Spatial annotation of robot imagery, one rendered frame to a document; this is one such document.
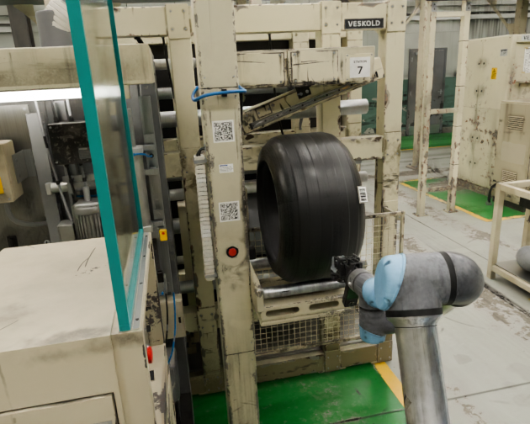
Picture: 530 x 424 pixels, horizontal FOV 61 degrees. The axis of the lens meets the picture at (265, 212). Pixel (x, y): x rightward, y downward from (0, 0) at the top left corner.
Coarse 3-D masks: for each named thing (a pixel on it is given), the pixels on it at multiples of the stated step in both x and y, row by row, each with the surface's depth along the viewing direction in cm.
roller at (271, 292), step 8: (312, 280) 173; (320, 280) 173; (328, 280) 173; (336, 280) 173; (264, 288) 169; (272, 288) 169; (280, 288) 169; (288, 288) 169; (296, 288) 170; (304, 288) 170; (312, 288) 171; (320, 288) 171; (328, 288) 172; (336, 288) 173; (264, 296) 167; (272, 296) 168; (280, 296) 169
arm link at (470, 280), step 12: (456, 252) 95; (456, 264) 92; (468, 264) 93; (468, 276) 92; (480, 276) 94; (468, 288) 92; (480, 288) 94; (456, 300) 93; (468, 300) 94; (444, 312) 110
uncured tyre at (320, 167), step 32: (288, 160) 154; (320, 160) 154; (352, 160) 160; (288, 192) 150; (320, 192) 150; (352, 192) 152; (288, 224) 151; (320, 224) 150; (352, 224) 152; (288, 256) 156; (320, 256) 155
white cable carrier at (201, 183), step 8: (200, 168) 158; (200, 176) 158; (200, 184) 159; (200, 192) 160; (200, 200) 161; (200, 208) 162; (208, 208) 164; (200, 216) 163; (208, 216) 164; (200, 224) 167; (208, 224) 164; (208, 232) 165; (208, 240) 166; (208, 248) 167; (208, 256) 168; (208, 264) 168; (208, 272) 169; (208, 280) 170
